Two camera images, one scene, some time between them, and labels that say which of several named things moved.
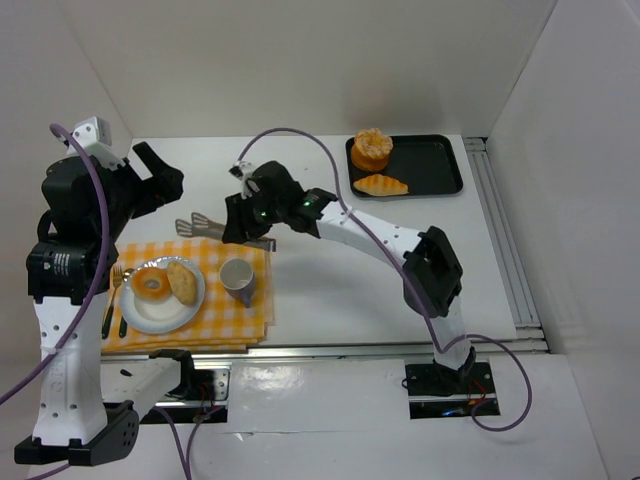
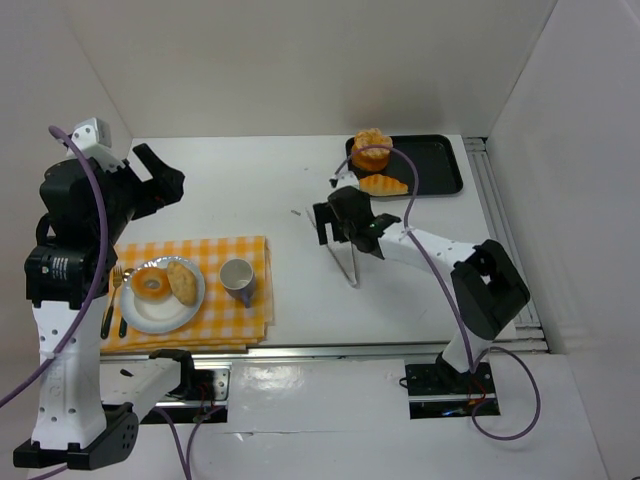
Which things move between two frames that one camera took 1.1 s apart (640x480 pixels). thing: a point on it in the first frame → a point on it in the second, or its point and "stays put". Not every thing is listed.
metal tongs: (200, 226) → (354, 279)
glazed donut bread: (143, 292) stays put
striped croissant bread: (379, 185) stays put
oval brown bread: (182, 282) stays put
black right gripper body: (245, 216) → (329, 223)
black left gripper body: (142, 182) stays put
